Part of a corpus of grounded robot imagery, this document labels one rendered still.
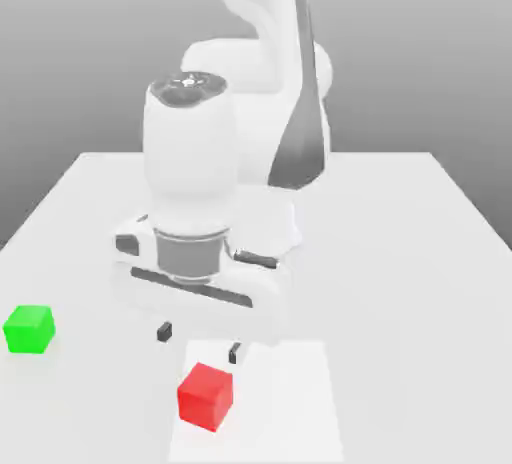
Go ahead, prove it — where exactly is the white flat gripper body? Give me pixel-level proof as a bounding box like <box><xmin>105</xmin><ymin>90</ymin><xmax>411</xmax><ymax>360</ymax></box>
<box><xmin>110</xmin><ymin>257</ymin><xmax>292</xmax><ymax>348</ymax></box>

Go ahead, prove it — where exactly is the small red cube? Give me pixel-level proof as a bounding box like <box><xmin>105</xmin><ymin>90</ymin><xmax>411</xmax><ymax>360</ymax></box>
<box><xmin>176</xmin><ymin>361</ymin><xmax>234</xmax><ymax>433</ymax></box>

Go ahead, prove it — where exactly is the small green cube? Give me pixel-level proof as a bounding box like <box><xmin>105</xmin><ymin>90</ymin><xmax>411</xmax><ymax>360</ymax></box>
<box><xmin>2</xmin><ymin>304</ymin><xmax>57</xmax><ymax>355</ymax></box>

